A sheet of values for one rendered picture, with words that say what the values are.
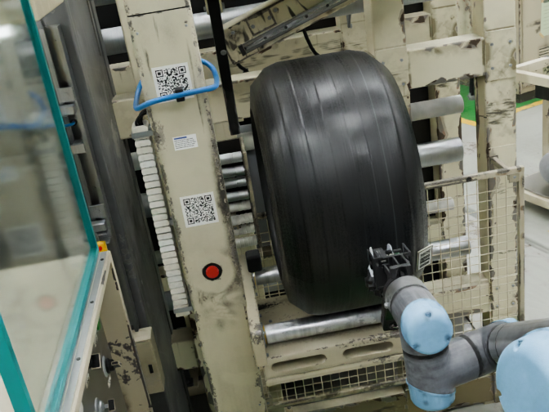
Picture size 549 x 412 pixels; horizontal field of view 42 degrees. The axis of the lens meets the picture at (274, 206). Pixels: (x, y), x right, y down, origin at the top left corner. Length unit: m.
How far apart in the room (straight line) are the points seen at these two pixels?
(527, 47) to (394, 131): 4.64
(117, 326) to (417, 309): 0.61
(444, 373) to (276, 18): 1.06
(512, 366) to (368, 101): 0.74
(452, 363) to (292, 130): 0.54
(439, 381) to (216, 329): 0.70
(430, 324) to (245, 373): 0.78
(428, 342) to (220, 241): 0.65
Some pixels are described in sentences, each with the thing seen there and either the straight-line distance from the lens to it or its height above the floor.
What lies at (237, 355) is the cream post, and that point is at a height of 0.82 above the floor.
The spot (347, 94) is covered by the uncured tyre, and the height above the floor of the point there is 1.44.
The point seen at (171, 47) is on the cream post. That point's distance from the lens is 1.48.
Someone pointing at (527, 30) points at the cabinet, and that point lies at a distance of 6.01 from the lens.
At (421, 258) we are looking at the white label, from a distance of 1.51.
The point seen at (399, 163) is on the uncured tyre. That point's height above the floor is 1.32.
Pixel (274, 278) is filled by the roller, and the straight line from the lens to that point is 1.91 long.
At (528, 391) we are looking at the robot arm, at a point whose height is 1.30.
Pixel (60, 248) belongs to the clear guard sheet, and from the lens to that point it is 1.14.
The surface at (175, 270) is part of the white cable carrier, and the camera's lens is 1.66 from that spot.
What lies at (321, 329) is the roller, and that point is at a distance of 1.67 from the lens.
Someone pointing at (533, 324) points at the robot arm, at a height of 1.20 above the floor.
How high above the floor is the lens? 1.84
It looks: 24 degrees down
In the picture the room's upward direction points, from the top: 9 degrees counter-clockwise
